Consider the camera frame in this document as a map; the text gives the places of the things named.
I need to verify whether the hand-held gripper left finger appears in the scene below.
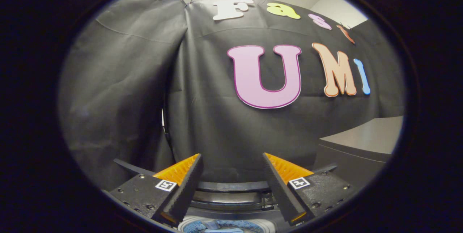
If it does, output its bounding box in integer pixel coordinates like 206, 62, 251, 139
109, 153, 204, 226

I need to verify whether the black backdrop cloth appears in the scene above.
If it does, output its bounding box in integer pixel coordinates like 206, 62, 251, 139
58, 0, 405, 190

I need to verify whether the light blue shirt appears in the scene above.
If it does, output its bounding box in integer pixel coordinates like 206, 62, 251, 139
201, 220, 252, 233

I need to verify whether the beige cabinet with grey top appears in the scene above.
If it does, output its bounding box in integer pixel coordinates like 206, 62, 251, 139
313, 116, 404, 186

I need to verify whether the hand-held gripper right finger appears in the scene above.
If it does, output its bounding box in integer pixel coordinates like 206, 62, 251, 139
262, 152, 358, 225

